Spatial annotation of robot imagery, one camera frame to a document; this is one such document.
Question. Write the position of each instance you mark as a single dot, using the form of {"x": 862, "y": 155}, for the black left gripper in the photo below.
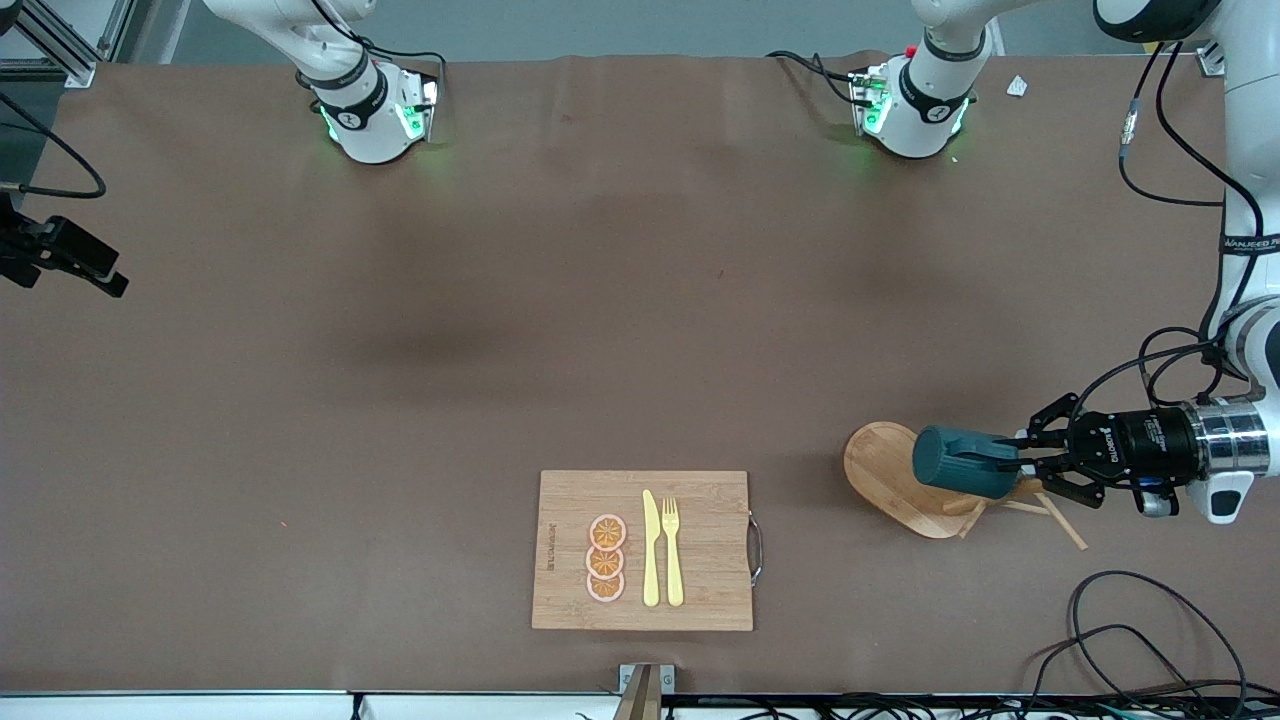
{"x": 1135, "y": 447}

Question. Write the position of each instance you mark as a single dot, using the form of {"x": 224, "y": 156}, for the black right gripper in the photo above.
{"x": 28, "y": 247}

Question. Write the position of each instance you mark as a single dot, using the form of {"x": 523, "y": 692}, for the dark green ribbed cup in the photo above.
{"x": 950, "y": 465}

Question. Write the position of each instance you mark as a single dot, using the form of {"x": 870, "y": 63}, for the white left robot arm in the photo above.
{"x": 1250, "y": 100}

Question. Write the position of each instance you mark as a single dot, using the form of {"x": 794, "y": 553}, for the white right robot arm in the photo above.
{"x": 370, "y": 120}

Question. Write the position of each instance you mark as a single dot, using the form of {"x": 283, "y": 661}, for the wooden mug rack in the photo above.
{"x": 880, "y": 470}

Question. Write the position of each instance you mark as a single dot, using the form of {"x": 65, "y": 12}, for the brown table cover mat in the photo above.
{"x": 400, "y": 300}

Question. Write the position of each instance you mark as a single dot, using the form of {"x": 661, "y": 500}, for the bamboo cutting board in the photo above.
{"x": 705, "y": 550}

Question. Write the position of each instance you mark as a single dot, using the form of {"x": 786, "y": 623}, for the white paper scrap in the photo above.
{"x": 1017, "y": 86}

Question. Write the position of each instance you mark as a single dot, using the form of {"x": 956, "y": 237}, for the yellow plastic fork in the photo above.
{"x": 673, "y": 560}

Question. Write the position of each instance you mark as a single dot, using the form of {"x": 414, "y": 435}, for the yellow plastic knife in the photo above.
{"x": 651, "y": 550}

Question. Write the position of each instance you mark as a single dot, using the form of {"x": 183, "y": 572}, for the toy orange slice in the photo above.
{"x": 607, "y": 531}
{"x": 604, "y": 563}
{"x": 605, "y": 589}

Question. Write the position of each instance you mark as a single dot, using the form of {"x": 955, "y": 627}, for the aluminium frame profile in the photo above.
{"x": 60, "y": 50}

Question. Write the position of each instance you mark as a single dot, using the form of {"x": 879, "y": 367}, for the white table edge rail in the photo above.
{"x": 200, "y": 706}

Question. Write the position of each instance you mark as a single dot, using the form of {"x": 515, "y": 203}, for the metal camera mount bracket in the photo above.
{"x": 645, "y": 690}

